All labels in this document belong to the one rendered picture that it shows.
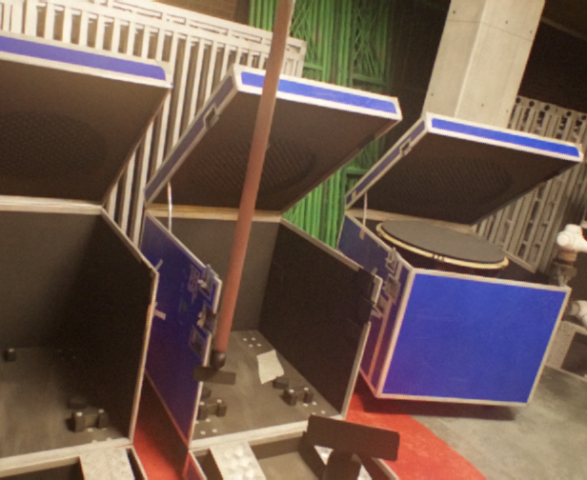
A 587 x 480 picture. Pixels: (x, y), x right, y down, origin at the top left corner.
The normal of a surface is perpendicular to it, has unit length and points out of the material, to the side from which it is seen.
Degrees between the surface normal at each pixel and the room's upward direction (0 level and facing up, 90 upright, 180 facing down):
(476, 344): 90
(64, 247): 90
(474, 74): 90
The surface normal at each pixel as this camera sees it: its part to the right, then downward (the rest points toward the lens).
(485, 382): 0.20, 0.30
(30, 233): 0.50, 0.33
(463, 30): -0.81, -0.01
